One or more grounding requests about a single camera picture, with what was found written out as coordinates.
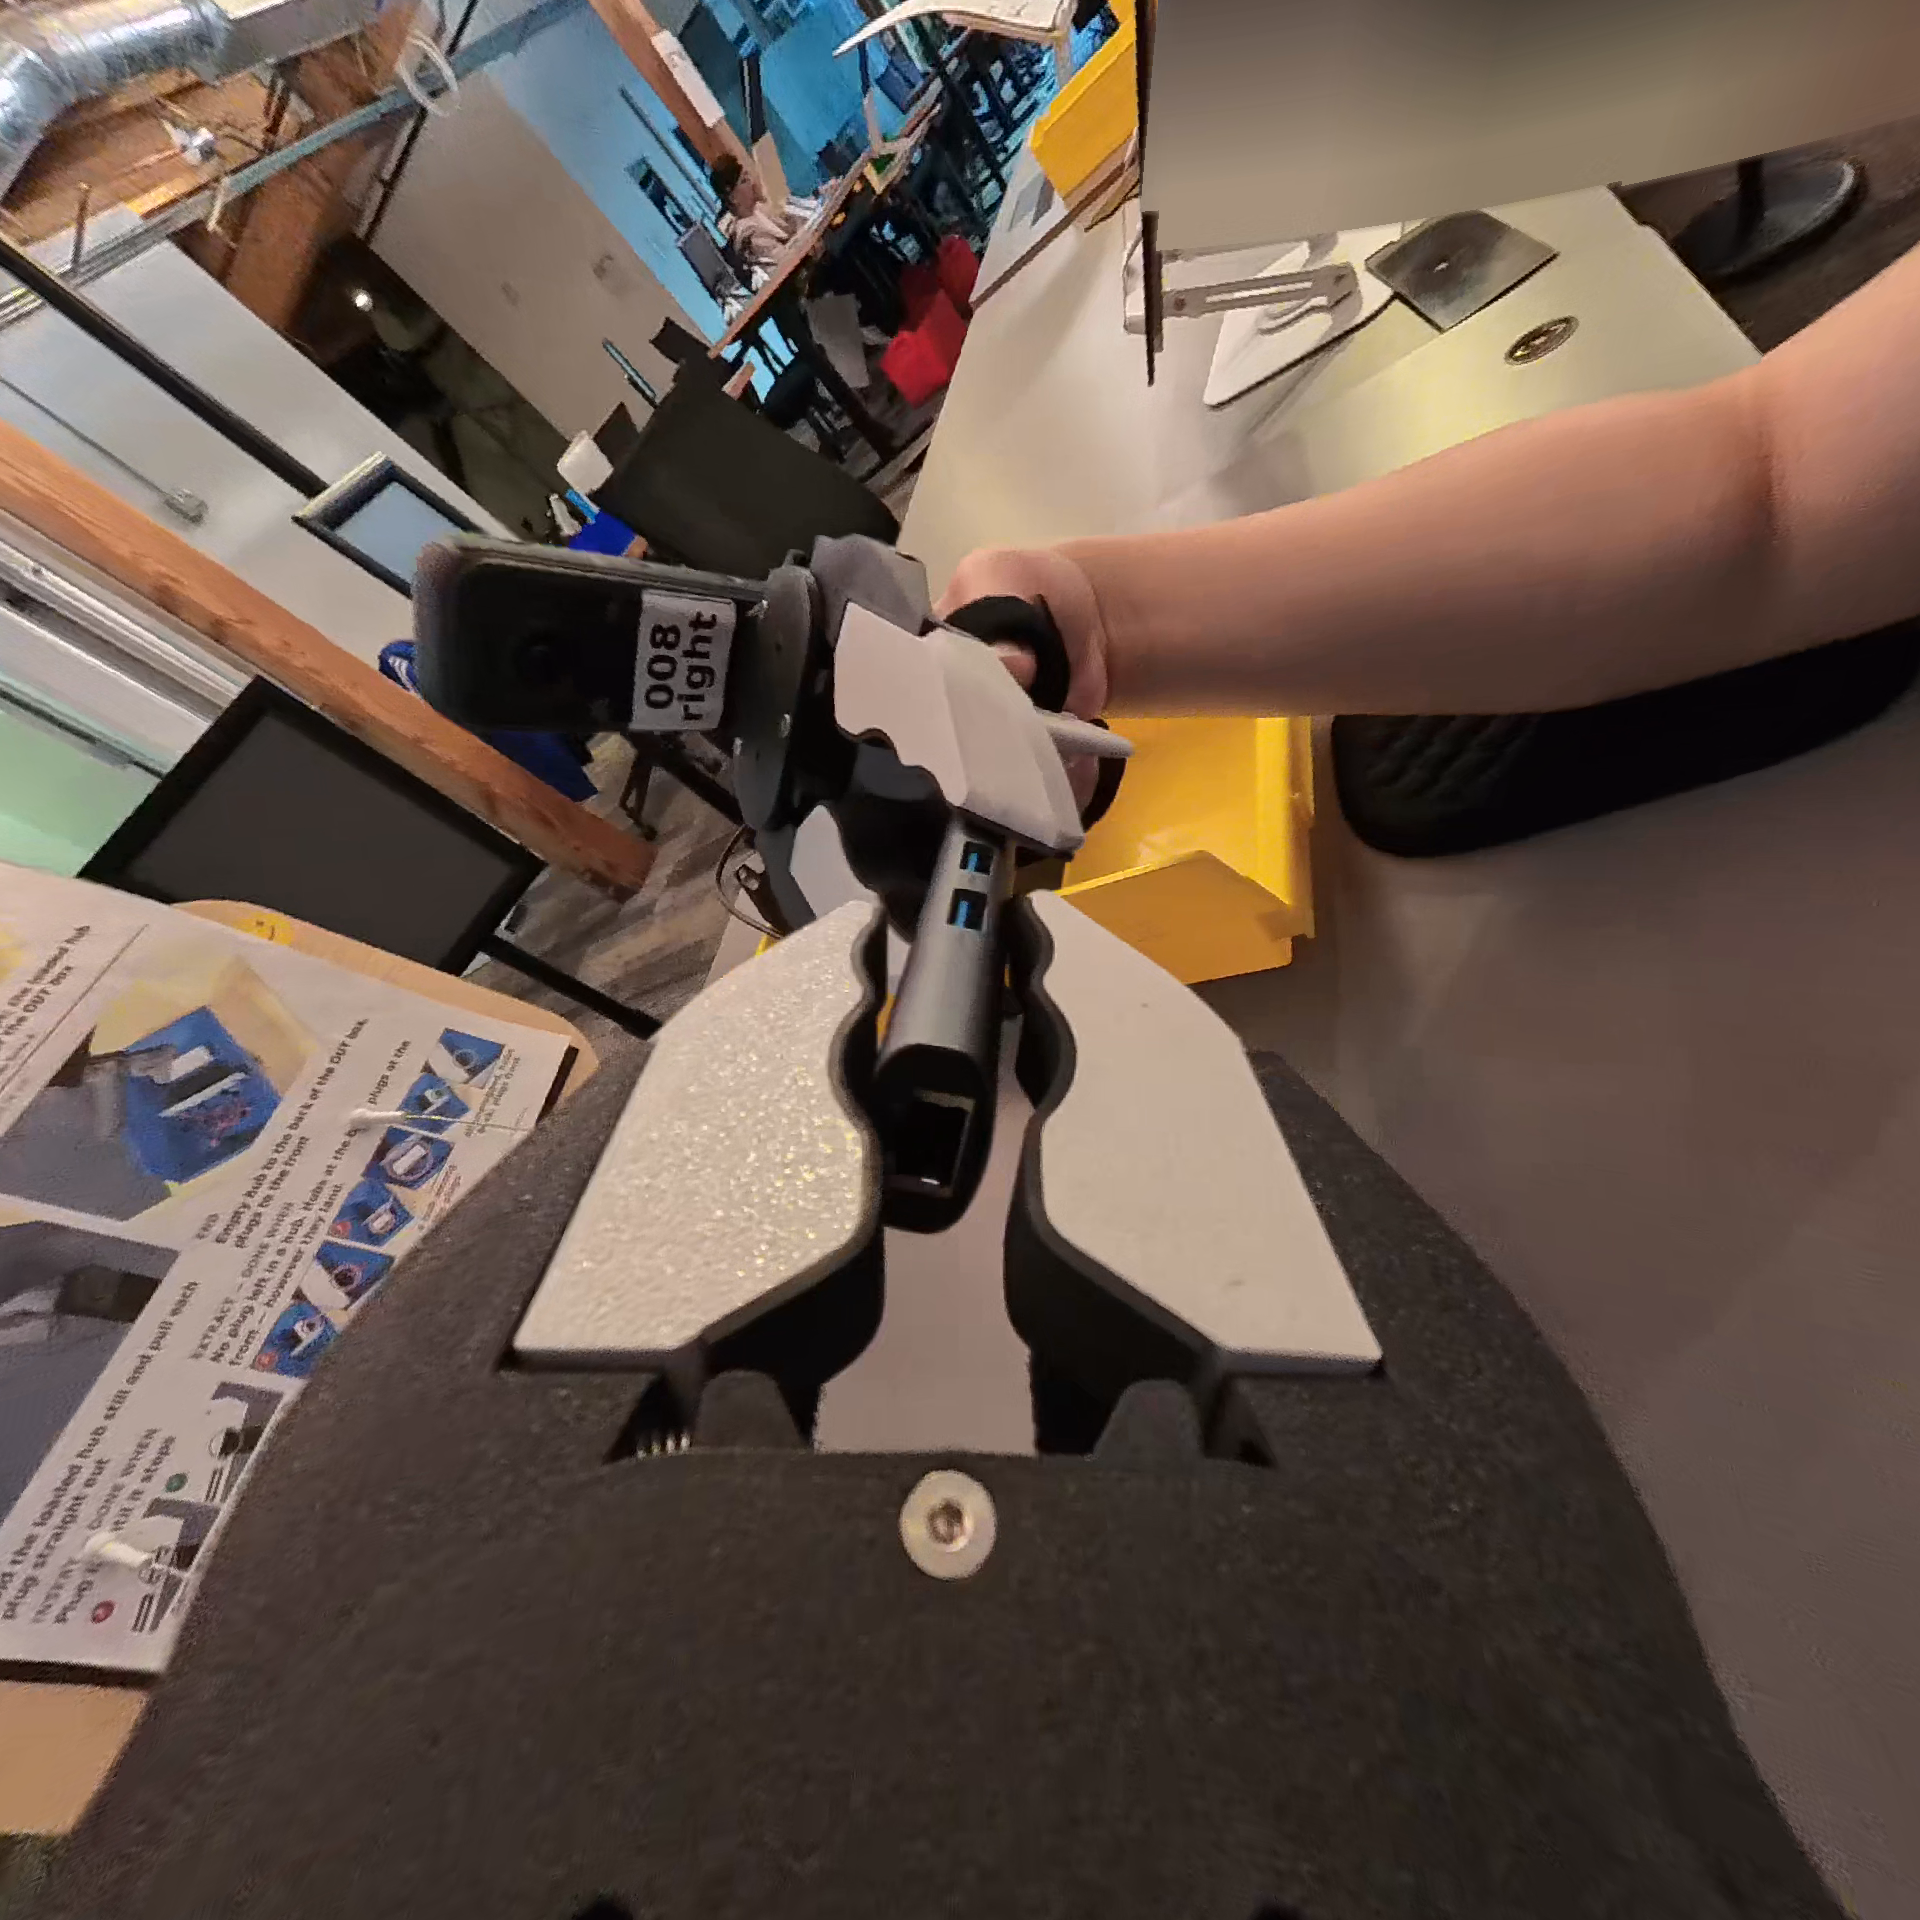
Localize black round base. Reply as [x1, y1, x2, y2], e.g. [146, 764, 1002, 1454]
[1614, 152, 1863, 283]

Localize printed instruction sheet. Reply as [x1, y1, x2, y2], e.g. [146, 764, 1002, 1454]
[0, 861, 578, 1676]

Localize person's right forearm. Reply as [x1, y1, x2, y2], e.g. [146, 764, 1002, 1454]
[1104, 270, 1920, 721]

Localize white panel stand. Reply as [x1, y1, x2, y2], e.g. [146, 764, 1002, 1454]
[1156, 233, 1406, 407]

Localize wooden document board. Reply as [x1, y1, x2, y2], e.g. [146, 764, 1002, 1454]
[0, 897, 608, 1840]

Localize black mesh cushion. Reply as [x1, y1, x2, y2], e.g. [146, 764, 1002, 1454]
[1332, 624, 1920, 859]

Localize small tablet screen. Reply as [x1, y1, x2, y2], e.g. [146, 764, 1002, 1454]
[294, 450, 483, 595]

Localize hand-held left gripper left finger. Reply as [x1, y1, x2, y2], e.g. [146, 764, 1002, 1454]
[516, 897, 892, 1447]

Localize yellow plastic bin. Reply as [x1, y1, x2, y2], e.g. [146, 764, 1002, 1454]
[1030, 7, 1142, 201]
[1049, 718, 1319, 987]

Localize black flat monitor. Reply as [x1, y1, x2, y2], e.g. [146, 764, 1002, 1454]
[80, 675, 548, 977]

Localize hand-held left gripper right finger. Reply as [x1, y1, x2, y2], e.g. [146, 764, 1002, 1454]
[1007, 886, 1386, 1454]

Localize grey board panel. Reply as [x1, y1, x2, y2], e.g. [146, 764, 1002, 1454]
[1131, 0, 1920, 378]

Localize red storage bins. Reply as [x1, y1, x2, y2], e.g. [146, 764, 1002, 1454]
[877, 233, 978, 407]

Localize black metal plate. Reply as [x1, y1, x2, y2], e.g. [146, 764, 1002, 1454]
[1364, 212, 1559, 334]

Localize slim grey usb hub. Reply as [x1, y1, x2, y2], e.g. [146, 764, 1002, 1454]
[872, 816, 1027, 1240]

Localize silver ventilation duct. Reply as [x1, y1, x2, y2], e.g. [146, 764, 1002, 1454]
[0, 0, 232, 204]

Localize person's right hand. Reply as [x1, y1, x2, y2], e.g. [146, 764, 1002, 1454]
[935, 539, 1114, 721]

